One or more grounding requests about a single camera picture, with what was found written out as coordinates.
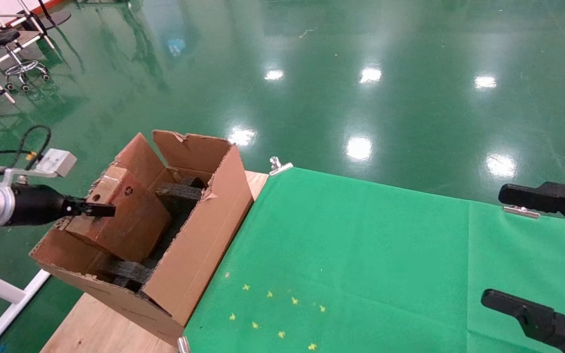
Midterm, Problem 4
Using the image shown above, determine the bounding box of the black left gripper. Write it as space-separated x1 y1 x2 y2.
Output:
5 184 116 227

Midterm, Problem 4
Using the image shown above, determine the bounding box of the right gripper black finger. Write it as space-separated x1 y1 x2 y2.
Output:
481 289 565 353
498 181 565 241

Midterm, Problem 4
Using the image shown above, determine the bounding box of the small brown cardboard box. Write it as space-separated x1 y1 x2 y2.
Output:
64 166 173 264

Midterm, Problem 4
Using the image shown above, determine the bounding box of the large open cardboard carton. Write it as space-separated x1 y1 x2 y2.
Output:
30 130 256 346

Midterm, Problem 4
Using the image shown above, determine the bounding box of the green table cloth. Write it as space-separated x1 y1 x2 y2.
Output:
184 167 472 353
466 199 565 353

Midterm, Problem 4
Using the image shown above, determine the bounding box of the white pipe rack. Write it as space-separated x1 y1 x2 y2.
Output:
0 0 57 121

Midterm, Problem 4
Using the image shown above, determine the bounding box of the black round stand base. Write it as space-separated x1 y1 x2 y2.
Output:
27 0 73 31

